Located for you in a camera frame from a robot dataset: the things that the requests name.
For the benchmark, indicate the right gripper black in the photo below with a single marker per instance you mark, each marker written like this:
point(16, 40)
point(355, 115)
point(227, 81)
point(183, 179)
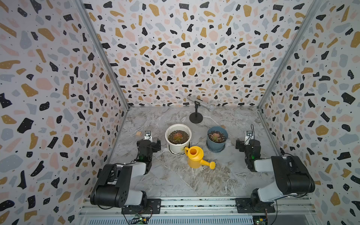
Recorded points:
point(242, 145)

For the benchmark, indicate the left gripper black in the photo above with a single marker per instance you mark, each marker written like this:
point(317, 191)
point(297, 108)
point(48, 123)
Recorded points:
point(155, 146)

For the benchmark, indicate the yellow plastic watering can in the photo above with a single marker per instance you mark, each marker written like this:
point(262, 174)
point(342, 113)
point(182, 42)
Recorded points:
point(195, 159)

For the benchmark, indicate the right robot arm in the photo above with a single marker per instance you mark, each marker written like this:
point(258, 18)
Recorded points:
point(291, 178)

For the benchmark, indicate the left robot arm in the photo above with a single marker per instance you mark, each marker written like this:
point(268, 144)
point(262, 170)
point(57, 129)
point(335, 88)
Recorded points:
point(112, 189)

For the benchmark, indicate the succulent in white pot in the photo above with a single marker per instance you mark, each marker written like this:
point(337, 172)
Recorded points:
point(176, 138)

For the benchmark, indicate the succulent in blue pot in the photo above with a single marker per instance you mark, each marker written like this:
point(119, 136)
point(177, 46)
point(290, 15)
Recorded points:
point(216, 137)

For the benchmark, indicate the white pot saucer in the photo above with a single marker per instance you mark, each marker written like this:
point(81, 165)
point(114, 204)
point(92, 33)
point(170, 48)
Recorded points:
point(178, 150)

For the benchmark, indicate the dark blue pot saucer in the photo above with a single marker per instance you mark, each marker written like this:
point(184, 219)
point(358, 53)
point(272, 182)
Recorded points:
point(216, 150)

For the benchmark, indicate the white plant pot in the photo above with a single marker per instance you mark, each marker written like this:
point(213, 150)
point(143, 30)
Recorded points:
point(185, 130)

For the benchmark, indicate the blue-grey plant pot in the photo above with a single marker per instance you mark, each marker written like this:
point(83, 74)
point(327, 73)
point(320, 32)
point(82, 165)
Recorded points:
point(212, 144)

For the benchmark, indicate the black microphone stand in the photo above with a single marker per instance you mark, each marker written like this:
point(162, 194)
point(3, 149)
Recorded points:
point(196, 117)

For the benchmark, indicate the grey microphone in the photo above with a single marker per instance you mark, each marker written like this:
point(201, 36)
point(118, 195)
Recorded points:
point(208, 106)

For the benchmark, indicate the right green circuit board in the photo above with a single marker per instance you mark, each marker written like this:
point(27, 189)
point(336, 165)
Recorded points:
point(260, 220)

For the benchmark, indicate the green circuit board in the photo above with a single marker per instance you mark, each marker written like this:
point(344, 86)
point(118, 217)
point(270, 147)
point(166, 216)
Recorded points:
point(139, 220)
point(260, 220)

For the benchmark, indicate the left green circuit board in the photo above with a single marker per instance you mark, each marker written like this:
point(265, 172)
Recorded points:
point(139, 220)

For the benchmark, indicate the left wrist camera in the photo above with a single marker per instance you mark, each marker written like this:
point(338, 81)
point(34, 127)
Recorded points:
point(148, 135)

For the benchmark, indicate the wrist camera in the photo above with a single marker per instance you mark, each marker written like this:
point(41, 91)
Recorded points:
point(249, 135)
point(148, 135)

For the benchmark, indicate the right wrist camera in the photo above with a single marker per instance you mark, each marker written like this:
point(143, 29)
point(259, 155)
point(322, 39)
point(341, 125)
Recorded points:
point(249, 135)

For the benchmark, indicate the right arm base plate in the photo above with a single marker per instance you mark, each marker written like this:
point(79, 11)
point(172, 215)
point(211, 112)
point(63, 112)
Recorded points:
point(247, 205)

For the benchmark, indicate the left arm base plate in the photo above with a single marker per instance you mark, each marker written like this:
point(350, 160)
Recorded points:
point(149, 206)

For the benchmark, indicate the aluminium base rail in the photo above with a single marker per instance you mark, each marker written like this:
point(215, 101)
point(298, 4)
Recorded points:
point(223, 211)

